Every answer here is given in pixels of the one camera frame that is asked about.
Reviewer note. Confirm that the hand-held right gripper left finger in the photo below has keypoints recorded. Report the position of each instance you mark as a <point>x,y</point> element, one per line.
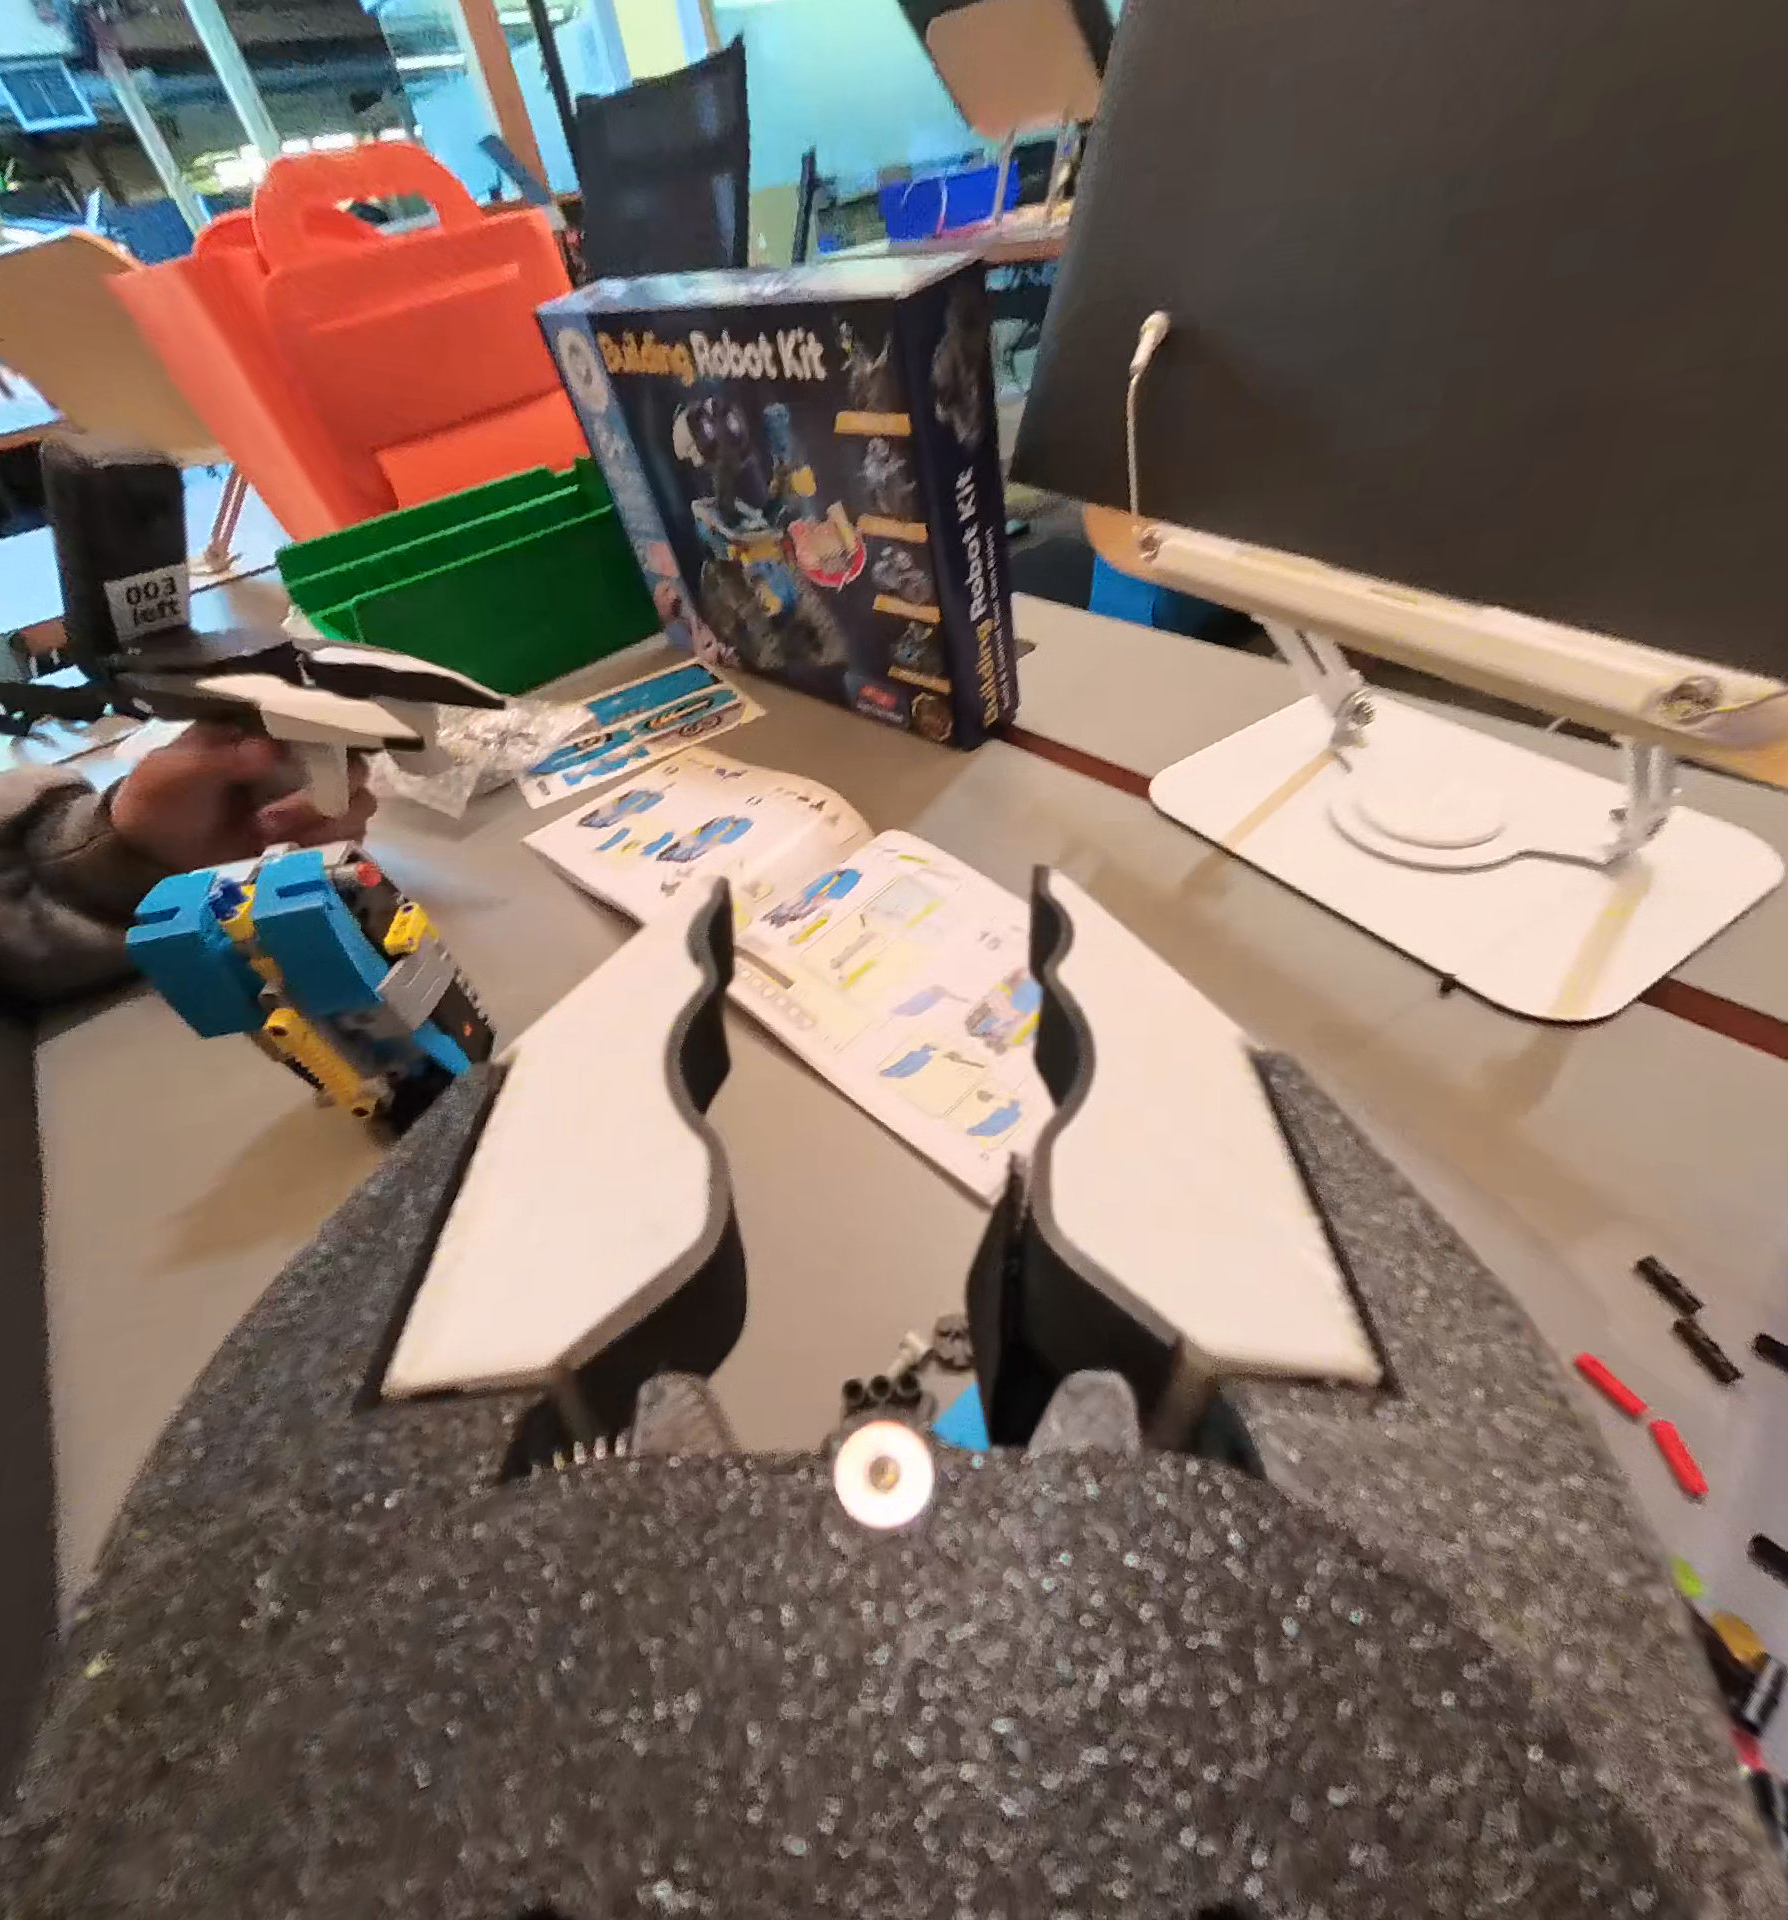
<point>579,1184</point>

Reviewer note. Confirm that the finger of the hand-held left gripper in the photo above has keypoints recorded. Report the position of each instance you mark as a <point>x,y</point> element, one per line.
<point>308,717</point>
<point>398,675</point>

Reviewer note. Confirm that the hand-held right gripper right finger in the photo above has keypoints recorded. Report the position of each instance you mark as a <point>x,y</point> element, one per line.
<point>1209,1201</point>

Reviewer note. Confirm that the grey blue toy brick model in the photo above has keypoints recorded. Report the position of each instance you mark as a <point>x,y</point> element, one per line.
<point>279,960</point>

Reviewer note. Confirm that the person's left forearm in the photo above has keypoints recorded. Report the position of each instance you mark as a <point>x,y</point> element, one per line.
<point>25,885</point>

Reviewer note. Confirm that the grey desk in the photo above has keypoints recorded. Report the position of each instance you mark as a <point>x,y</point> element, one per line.
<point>1434,1141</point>

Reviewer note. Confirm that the person's left hand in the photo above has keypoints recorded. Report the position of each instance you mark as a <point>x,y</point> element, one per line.
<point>212,794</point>

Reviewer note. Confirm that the crumpled clear plastic bag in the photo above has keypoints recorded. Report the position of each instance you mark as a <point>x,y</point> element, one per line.
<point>474,758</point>

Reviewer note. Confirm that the green plastic bin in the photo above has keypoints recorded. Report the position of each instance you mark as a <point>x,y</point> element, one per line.
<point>489,584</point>

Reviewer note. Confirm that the light wooden board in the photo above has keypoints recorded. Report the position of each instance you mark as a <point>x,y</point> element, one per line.
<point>68,331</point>

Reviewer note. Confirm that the blue grey sticker sheet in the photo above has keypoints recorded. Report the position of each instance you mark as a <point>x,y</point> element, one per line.
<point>638,728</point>

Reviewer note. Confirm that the orange folding carry case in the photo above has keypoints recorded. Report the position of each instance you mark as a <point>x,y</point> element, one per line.
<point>385,345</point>

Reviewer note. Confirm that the open instruction booklet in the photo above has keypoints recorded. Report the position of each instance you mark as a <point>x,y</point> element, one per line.
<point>835,960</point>

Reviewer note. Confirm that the dark toy kit box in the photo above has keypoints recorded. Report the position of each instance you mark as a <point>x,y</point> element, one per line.
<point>788,510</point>

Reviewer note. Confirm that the white folding book stand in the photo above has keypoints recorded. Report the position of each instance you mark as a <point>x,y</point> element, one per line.
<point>1465,841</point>

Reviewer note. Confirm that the white air vent grille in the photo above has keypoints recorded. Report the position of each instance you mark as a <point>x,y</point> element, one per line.
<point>42,92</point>

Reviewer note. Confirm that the black office chair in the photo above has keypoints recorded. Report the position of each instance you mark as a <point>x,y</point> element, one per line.
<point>669,164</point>

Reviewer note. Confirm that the small blue storage bins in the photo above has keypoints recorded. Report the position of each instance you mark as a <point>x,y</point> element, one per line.
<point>947,195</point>

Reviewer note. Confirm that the dark flat board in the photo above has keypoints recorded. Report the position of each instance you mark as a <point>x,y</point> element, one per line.
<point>1434,271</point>

